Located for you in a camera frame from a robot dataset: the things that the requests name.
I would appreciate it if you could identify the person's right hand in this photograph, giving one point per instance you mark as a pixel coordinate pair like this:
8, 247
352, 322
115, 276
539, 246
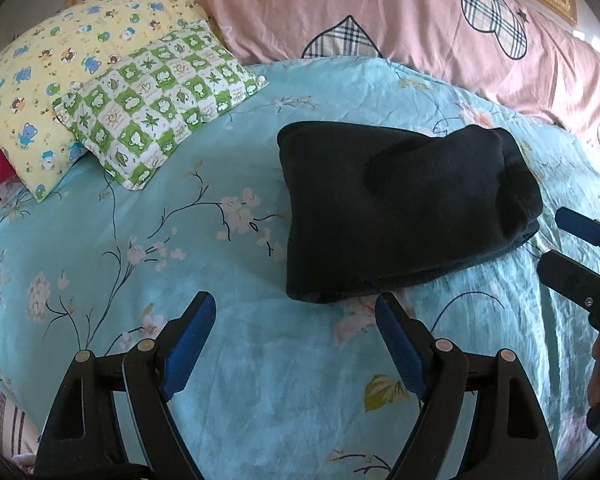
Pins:
594, 384

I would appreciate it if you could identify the yellow cartoon print pillow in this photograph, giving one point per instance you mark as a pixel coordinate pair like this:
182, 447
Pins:
60, 55

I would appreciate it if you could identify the green checkered small pillow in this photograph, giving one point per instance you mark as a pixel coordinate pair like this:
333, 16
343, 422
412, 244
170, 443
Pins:
133, 117

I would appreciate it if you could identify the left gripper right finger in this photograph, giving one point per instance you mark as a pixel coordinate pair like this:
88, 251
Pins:
508, 437

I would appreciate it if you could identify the black pants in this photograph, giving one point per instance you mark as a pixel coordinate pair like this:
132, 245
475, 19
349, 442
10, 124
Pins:
376, 209

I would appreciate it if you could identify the pink quilt with plaid hearts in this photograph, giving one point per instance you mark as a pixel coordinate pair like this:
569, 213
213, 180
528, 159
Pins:
502, 50

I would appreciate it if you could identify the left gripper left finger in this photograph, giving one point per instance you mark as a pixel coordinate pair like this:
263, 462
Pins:
82, 438

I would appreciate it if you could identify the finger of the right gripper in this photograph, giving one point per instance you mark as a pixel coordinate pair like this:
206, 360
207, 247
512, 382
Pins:
570, 279
578, 225

